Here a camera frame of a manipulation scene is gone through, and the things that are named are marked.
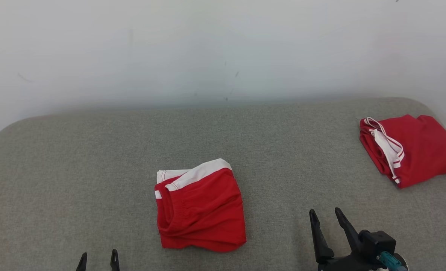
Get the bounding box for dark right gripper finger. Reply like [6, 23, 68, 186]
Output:
[309, 209, 335, 263]
[334, 207, 363, 256]

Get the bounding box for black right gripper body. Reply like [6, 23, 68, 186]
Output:
[318, 255, 381, 271]

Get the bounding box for red shorts white trim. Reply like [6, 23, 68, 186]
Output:
[154, 158, 247, 253]

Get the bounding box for red basketball jersey white sleeves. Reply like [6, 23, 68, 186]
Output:
[359, 114, 446, 189]

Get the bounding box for teal right camera connector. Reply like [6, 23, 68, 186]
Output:
[376, 251, 405, 271]

